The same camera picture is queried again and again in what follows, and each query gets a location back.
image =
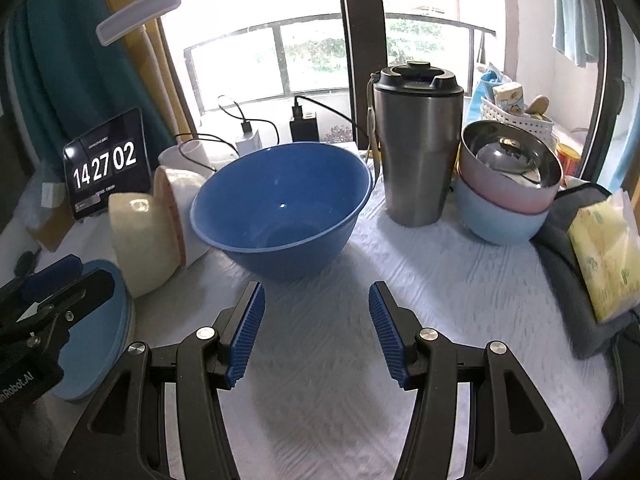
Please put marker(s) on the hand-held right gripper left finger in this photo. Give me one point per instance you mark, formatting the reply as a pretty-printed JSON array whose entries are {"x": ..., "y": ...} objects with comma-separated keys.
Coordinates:
[{"x": 245, "y": 335}]

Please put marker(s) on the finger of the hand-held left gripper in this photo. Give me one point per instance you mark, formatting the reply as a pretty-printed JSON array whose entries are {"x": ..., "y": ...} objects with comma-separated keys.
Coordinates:
[
  {"x": 85, "y": 295},
  {"x": 50, "y": 275}
]

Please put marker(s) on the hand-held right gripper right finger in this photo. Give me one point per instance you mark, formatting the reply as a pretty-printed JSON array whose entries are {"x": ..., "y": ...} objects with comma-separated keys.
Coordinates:
[{"x": 387, "y": 335}]

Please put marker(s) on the blue plate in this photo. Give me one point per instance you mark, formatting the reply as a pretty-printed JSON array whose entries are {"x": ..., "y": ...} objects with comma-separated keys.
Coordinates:
[{"x": 100, "y": 340}]

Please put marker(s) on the pale green bowl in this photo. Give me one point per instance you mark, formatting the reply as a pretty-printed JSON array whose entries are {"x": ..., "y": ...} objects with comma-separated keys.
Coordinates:
[{"x": 145, "y": 250}]

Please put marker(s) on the large blue bowl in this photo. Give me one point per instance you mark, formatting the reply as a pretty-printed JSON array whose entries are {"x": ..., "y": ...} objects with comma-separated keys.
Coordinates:
[{"x": 280, "y": 220}]

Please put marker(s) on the black round charging pad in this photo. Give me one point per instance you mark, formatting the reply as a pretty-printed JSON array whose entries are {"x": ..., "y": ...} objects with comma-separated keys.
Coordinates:
[{"x": 25, "y": 262}]

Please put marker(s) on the cardboard box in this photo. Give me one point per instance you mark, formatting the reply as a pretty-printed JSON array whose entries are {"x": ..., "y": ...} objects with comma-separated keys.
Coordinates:
[{"x": 50, "y": 230}]

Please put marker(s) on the small white box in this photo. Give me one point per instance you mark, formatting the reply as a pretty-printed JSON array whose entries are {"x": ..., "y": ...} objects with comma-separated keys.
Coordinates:
[{"x": 52, "y": 195}]

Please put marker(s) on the black tablet with clock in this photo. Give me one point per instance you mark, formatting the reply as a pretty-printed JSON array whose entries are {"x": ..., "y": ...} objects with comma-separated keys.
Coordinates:
[{"x": 105, "y": 170}]

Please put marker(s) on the light blue bowl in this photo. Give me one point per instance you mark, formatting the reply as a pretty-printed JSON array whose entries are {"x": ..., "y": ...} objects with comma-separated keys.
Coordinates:
[{"x": 495, "y": 227}]

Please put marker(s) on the steel tumbler with black lid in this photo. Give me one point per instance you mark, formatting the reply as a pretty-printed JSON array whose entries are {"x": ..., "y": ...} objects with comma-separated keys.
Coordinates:
[{"x": 420, "y": 170}]

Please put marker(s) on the pastel pink bowl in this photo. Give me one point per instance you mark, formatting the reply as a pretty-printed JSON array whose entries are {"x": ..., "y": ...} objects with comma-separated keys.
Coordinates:
[{"x": 500, "y": 197}]

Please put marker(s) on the grey bag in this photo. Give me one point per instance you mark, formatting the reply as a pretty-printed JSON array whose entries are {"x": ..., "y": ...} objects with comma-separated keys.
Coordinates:
[{"x": 555, "y": 260}]

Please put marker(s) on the white charger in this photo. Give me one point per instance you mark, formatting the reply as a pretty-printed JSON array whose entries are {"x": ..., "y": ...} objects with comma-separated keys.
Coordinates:
[{"x": 248, "y": 142}]

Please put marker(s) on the steel bowl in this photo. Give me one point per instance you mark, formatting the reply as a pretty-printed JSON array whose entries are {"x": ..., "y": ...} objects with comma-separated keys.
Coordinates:
[{"x": 475, "y": 155}]

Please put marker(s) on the black charger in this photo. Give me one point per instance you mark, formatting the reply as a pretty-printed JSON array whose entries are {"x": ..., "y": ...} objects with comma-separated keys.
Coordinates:
[{"x": 304, "y": 130}]

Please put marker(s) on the teal curtain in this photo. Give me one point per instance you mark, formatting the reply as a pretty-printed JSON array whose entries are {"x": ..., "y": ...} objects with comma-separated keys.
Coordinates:
[{"x": 75, "y": 60}]

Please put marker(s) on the yellow tissue pack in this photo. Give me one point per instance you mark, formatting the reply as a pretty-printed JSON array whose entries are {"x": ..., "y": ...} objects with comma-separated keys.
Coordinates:
[{"x": 605, "y": 255}]

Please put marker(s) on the white plastic basket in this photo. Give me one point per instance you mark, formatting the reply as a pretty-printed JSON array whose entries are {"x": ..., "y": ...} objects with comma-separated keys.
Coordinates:
[{"x": 510, "y": 119}]

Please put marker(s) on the blue bag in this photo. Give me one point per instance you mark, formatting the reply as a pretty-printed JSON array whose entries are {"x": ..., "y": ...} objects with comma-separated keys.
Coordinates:
[{"x": 485, "y": 90}]

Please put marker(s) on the printed carton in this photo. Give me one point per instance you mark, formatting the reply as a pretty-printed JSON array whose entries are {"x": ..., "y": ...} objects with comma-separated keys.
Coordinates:
[{"x": 507, "y": 97}]

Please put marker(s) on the white desk lamp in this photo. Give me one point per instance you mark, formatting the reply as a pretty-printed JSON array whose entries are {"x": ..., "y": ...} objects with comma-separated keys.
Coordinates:
[{"x": 140, "y": 15}]

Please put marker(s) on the balcony railing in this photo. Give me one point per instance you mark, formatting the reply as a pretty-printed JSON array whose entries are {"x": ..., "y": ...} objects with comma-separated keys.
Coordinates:
[{"x": 276, "y": 55}]

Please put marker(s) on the light blue hanging towel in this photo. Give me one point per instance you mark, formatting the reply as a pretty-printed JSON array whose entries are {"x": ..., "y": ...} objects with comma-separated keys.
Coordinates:
[{"x": 575, "y": 20}]

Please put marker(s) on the dark window frame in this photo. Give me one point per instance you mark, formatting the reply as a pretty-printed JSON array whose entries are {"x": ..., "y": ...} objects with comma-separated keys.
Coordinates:
[{"x": 360, "y": 35}]

